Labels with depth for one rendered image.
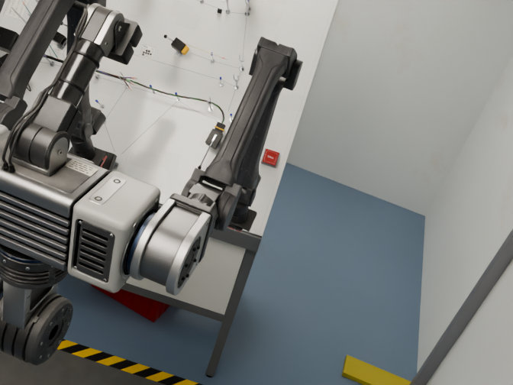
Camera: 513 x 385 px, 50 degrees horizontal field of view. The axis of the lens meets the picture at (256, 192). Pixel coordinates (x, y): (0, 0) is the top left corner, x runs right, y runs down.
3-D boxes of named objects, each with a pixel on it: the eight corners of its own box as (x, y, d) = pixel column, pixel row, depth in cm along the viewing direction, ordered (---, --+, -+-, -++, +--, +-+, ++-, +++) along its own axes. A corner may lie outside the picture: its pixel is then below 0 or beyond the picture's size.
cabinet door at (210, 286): (224, 316, 227) (247, 244, 206) (97, 275, 227) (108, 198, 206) (225, 312, 229) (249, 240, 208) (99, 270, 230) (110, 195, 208)
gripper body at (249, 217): (225, 202, 166) (226, 190, 160) (256, 215, 165) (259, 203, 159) (217, 220, 163) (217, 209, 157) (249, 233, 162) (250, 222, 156)
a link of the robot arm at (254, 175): (253, 49, 123) (299, 66, 122) (260, 41, 128) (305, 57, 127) (216, 196, 149) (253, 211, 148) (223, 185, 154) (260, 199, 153)
